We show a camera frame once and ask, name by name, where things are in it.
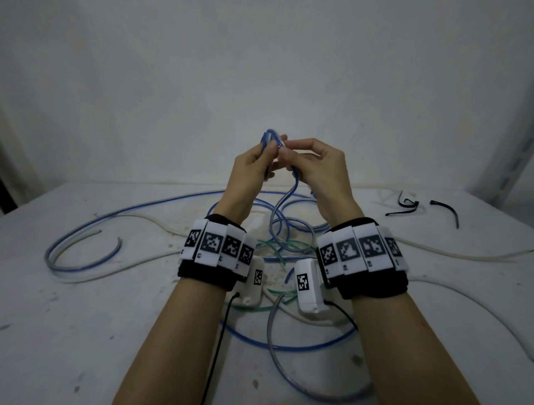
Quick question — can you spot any person's left forearm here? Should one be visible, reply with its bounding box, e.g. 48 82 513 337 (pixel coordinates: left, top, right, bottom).
112 279 228 405

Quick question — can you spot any white perforated shelf upright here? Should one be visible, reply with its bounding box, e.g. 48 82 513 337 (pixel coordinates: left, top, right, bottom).
465 104 534 208

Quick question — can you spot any right black camera cord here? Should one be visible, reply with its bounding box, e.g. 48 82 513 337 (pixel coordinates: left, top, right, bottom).
324 300 359 333

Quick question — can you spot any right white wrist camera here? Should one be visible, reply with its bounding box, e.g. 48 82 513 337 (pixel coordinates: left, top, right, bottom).
294 258 330 314

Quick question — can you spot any white zip tie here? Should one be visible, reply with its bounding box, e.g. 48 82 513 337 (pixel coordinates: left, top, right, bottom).
373 190 426 214

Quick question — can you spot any black marker wristband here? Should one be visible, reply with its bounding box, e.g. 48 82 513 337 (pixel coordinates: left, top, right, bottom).
177 213 256 293
315 216 412 300

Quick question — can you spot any long black cable tie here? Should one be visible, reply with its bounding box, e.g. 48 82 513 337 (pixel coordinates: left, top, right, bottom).
429 200 459 229

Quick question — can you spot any person's right forearm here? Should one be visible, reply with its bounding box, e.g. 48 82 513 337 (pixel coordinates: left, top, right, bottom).
352 292 481 405

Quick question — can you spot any black camera cord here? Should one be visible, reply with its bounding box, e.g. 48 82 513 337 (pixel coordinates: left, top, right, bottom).
200 292 241 405
324 300 359 333

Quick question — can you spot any white tube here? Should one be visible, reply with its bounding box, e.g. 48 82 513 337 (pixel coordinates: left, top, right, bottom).
62 213 534 362
44 228 103 268

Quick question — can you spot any person's left hand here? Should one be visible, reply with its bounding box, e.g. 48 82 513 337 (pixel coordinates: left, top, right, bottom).
212 133 289 226

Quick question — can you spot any green tube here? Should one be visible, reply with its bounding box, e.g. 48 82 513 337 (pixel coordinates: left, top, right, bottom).
225 240 318 313

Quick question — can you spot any black metal frame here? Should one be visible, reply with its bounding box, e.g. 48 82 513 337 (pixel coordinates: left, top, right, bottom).
0 175 17 214

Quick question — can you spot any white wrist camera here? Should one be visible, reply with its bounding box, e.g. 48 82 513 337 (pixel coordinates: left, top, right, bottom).
240 255 266 308
294 258 330 314

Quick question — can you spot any left black marker wristband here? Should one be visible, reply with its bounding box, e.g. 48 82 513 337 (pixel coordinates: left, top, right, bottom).
177 213 256 293

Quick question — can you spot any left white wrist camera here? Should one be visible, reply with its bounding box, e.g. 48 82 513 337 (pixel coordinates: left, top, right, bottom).
240 255 266 308

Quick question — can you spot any left black camera cord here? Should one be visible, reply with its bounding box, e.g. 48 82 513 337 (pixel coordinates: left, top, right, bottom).
200 292 241 405

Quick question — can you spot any right black marker wristband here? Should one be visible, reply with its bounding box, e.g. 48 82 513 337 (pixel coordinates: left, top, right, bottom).
315 216 412 300

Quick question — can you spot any person's right hand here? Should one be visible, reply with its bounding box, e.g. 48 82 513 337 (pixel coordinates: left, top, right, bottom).
277 138 366 229

